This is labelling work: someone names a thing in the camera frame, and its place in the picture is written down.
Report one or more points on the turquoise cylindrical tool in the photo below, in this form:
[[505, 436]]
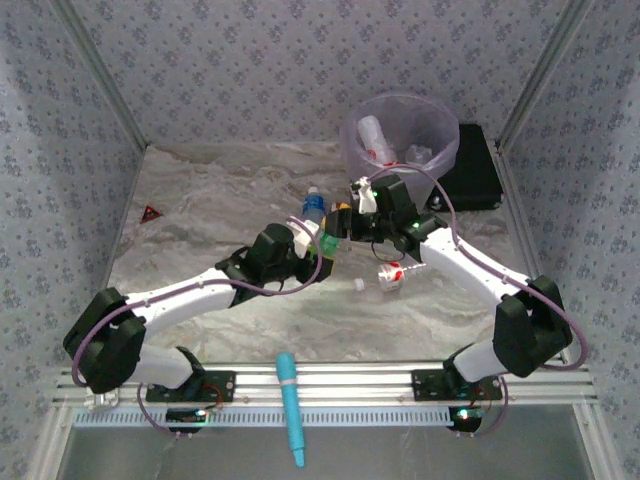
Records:
[[291, 400]]

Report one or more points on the aluminium corner post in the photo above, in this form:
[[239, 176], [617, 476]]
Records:
[[545, 65], [105, 80]]

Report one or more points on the red black triangle sticker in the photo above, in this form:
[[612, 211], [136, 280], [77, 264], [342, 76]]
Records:
[[150, 215]]

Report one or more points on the black box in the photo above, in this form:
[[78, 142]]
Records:
[[475, 170]]

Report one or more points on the white plastic bracket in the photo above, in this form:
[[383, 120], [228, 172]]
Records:
[[102, 400]]

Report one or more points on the green plastic bottle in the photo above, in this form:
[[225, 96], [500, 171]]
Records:
[[329, 245]]

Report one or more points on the white bottle with red label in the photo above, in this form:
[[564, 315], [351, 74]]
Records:
[[372, 137]]

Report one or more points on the black controller board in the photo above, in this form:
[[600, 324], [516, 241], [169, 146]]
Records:
[[185, 416], [465, 419]]

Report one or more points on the white bottle cap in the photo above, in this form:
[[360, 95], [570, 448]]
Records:
[[358, 284]]

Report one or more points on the translucent purple plastic bin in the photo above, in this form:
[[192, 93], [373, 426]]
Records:
[[442, 145]]

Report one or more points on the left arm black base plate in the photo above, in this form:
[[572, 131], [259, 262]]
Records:
[[220, 385]]

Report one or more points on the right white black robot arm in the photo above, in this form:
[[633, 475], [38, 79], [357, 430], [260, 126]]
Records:
[[475, 260]]

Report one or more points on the aluminium mounting rail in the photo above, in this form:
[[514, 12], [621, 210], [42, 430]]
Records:
[[350, 385]]

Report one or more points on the crushed red white bottle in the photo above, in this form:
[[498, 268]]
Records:
[[390, 276]]

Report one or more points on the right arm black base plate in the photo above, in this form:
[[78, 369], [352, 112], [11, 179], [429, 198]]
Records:
[[430, 385]]

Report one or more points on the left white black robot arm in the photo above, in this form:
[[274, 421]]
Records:
[[190, 300]]

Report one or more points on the blue bottle with white cap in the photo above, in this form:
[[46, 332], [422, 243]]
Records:
[[314, 205]]

